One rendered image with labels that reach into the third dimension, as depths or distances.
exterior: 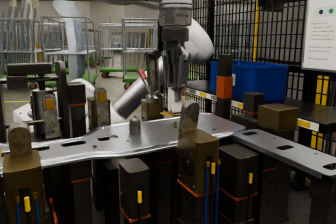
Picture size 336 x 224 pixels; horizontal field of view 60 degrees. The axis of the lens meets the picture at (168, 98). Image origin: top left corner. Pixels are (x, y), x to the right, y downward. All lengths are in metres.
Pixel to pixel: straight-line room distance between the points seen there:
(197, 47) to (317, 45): 0.48
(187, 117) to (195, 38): 0.70
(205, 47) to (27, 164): 0.96
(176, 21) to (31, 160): 0.47
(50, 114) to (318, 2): 0.94
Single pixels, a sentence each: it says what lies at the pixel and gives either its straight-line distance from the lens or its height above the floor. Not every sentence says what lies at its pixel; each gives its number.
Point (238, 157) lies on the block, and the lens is 0.72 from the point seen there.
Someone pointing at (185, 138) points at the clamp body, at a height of 1.04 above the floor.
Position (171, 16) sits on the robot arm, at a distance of 0.78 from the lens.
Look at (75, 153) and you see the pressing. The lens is 0.70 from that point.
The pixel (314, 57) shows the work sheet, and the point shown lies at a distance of 1.17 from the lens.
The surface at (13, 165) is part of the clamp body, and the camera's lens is 0.57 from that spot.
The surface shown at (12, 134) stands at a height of 1.09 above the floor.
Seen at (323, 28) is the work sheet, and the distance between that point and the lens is 1.15.
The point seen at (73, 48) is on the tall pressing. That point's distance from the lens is 7.15.
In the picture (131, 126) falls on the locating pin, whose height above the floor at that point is 1.02.
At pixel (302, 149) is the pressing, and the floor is 1.00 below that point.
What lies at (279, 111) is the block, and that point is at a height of 1.06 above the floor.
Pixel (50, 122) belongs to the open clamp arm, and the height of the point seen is 1.03.
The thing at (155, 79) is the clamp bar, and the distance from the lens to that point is 0.97.
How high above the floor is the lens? 1.25
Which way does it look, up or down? 11 degrees down
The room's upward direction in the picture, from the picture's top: straight up
